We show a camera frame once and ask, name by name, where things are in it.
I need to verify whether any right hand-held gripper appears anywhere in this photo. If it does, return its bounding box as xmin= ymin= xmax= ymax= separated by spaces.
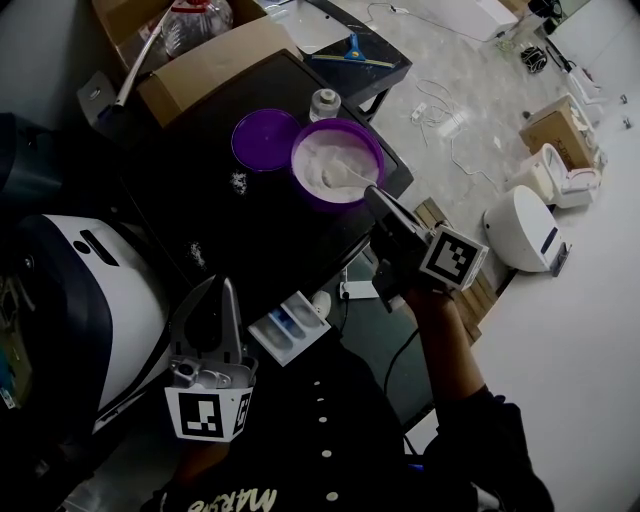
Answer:
xmin=363 ymin=184 xmax=490 ymax=314

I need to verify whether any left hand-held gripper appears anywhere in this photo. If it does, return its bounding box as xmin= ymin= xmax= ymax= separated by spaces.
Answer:
xmin=163 ymin=274 xmax=260 ymax=442

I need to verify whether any white plastic spoon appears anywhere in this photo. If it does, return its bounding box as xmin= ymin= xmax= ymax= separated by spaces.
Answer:
xmin=321 ymin=158 xmax=380 ymax=194

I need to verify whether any white detergent drawer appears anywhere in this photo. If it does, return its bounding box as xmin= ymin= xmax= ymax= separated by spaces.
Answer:
xmin=248 ymin=290 xmax=332 ymax=368

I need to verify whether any person's right forearm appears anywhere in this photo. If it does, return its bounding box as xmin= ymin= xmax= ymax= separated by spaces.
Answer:
xmin=403 ymin=285 xmax=484 ymax=409

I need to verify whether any person's left forearm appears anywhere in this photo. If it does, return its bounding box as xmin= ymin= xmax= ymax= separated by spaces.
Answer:
xmin=172 ymin=438 xmax=232 ymax=499

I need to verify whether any purple plastic bucket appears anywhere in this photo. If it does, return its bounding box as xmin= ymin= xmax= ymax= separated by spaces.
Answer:
xmin=290 ymin=118 xmax=386 ymax=214

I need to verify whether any long white power strip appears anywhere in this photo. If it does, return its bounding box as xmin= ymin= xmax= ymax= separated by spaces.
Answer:
xmin=339 ymin=279 xmax=381 ymax=300

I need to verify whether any white and dark appliance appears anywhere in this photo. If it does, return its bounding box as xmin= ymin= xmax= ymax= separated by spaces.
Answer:
xmin=14 ymin=214 xmax=171 ymax=436

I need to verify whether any black washing machine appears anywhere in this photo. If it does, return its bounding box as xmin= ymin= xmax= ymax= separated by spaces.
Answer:
xmin=122 ymin=48 xmax=415 ymax=321

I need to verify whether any white power adapter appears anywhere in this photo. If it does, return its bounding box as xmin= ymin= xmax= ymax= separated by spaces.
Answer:
xmin=439 ymin=112 xmax=469 ymax=135

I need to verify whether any small clear bottle grey cap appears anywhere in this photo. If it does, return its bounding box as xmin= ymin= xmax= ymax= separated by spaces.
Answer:
xmin=308 ymin=88 xmax=343 ymax=123

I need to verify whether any white rounded toilet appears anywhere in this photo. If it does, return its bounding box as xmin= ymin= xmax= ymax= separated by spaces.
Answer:
xmin=483 ymin=184 xmax=573 ymax=275

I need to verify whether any black side table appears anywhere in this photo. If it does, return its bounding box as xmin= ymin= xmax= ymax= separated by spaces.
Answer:
xmin=269 ymin=0 xmax=414 ymax=109

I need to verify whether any purple round lid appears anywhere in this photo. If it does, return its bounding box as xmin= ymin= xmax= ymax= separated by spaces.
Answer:
xmin=231 ymin=108 xmax=301 ymax=173

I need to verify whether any blue squeegee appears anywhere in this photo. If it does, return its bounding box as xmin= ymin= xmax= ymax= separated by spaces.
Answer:
xmin=311 ymin=33 xmax=396 ymax=70

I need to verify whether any person's black shirt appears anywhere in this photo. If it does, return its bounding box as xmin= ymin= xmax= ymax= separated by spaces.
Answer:
xmin=142 ymin=324 xmax=554 ymax=512

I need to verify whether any white toilet open lid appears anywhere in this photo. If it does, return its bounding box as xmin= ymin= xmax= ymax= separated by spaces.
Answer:
xmin=504 ymin=143 xmax=601 ymax=210

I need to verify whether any cardboard box black print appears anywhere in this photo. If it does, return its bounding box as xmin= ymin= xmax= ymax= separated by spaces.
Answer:
xmin=518 ymin=94 xmax=596 ymax=169

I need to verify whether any exposed circuit board panel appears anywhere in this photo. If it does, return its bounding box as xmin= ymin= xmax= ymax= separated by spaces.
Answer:
xmin=0 ymin=272 xmax=34 ymax=409

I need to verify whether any white basin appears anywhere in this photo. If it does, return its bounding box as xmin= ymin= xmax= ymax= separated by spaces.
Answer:
xmin=272 ymin=4 xmax=354 ymax=54

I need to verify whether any white bathtub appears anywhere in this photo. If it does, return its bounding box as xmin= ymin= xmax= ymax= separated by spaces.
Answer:
xmin=449 ymin=0 xmax=519 ymax=42

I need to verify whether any large open cardboard box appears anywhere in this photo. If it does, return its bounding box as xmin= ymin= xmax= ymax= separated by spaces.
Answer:
xmin=92 ymin=0 xmax=301 ymax=126

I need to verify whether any rounded metal tank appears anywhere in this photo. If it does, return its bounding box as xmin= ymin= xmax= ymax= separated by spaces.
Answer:
xmin=0 ymin=112 xmax=66 ymax=211

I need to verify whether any small pale dispenser box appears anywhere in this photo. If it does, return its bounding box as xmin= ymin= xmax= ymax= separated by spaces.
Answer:
xmin=77 ymin=71 xmax=126 ymax=141

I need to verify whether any metal pipe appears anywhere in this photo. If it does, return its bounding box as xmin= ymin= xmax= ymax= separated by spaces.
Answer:
xmin=112 ymin=9 xmax=171 ymax=109

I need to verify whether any clear jug red cap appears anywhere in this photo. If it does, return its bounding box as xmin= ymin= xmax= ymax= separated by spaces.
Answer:
xmin=160 ymin=0 xmax=235 ymax=60

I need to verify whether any tangled white cable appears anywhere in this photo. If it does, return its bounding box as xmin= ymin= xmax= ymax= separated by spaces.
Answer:
xmin=414 ymin=78 xmax=507 ymax=187

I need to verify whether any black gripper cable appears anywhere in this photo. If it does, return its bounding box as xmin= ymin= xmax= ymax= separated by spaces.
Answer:
xmin=382 ymin=327 xmax=420 ymax=401

